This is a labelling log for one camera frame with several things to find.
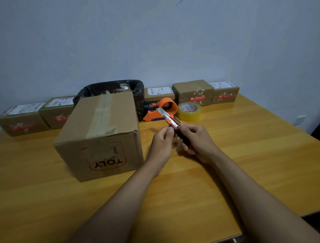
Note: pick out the small labelled cardboard parcel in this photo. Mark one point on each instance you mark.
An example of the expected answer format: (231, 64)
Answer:
(23, 122)
(53, 112)
(225, 92)
(158, 92)

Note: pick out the person's right forearm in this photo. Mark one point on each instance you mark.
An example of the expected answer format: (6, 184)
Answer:
(255, 200)

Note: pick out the small taped cardboard parcel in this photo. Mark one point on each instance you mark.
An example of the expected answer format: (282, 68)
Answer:
(193, 92)

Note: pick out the orange tape dispenser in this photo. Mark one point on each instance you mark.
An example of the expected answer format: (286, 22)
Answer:
(166, 105)

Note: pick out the white wall socket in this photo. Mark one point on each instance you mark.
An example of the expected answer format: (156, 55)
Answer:
(299, 120)

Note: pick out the yellowish packing tape roll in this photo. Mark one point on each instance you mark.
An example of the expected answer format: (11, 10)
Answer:
(188, 113)

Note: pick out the person's left hand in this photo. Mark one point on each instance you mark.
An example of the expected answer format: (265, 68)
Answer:
(160, 147)

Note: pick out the person's left forearm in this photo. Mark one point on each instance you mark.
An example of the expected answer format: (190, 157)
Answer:
(120, 207)

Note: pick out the black bag lined bin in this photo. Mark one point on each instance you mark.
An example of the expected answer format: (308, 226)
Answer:
(137, 91)

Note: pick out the large taped cardboard box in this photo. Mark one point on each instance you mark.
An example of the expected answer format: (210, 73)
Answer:
(100, 140)

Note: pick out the person's right thumb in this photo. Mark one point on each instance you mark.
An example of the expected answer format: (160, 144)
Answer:
(185, 129)

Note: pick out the person's right hand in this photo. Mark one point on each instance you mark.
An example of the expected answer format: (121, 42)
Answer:
(201, 145)

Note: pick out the orange black utility knife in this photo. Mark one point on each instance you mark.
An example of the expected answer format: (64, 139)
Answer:
(172, 122)

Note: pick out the person's left thumb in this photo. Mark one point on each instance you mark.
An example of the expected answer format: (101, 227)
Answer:
(169, 132)

